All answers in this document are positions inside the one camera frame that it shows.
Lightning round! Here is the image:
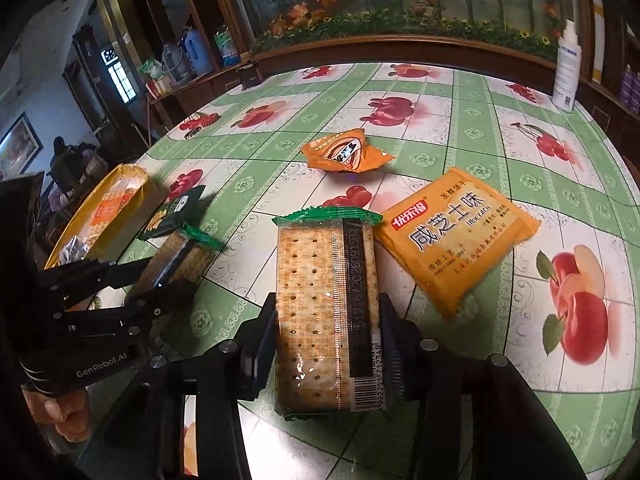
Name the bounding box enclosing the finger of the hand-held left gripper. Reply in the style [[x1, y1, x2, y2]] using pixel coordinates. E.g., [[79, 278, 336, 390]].
[[62, 280, 198, 341], [30, 256, 153, 306]]

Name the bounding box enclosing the white spray bottle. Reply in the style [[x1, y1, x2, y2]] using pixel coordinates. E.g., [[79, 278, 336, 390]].
[[551, 19, 581, 112]]

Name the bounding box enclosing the grey thermos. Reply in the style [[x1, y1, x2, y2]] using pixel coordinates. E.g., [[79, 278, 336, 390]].
[[161, 42, 188, 83]]

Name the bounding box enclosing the water bottle with green label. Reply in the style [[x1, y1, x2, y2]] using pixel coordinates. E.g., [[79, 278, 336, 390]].
[[214, 25, 241, 67]]

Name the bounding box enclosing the dark green cracker packet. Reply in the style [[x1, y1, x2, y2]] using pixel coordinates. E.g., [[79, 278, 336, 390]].
[[137, 185, 207, 241]]

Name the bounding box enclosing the blue thermos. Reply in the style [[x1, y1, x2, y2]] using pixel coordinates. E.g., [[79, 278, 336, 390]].
[[182, 27, 213, 78]]

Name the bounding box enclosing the wooden partition cabinet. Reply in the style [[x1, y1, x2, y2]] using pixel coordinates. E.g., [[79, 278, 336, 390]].
[[145, 0, 640, 161]]

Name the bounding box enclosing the small orange brown packet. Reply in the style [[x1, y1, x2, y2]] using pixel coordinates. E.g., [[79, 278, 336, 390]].
[[300, 129, 396, 173]]

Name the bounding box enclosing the yellow cracker packet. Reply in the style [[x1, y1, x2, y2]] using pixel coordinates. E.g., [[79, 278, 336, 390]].
[[374, 167, 542, 321]]

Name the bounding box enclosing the small black object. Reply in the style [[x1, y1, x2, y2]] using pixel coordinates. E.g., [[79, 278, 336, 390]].
[[239, 60, 263, 92]]

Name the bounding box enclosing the barred window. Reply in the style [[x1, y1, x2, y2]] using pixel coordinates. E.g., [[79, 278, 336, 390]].
[[107, 60, 138, 103]]

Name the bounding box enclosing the white yellow paper roll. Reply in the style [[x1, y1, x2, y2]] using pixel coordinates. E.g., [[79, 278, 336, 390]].
[[589, 0, 605, 83]]

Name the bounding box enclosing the person's left hand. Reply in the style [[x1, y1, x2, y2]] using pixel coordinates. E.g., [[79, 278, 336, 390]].
[[22, 385, 96, 443]]

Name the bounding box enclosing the clear green-edged cracker packet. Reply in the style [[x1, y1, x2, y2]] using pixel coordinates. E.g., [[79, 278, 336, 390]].
[[137, 222, 226, 301], [271, 206, 383, 418]]

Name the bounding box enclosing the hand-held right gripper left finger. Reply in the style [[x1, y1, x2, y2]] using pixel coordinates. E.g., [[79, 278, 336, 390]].
[[147, 292, 278, 480]]

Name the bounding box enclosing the yellow cardboard box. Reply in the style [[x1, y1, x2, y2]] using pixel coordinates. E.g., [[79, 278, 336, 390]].
[[44, 162, 166, 271]]

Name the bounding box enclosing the framed wall picture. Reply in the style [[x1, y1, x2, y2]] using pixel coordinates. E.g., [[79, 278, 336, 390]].
[[0, 112, 45, 176]]

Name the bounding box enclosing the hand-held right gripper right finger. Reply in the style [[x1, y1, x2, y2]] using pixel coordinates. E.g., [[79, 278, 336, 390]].
[[377, 292, 588, 480]]

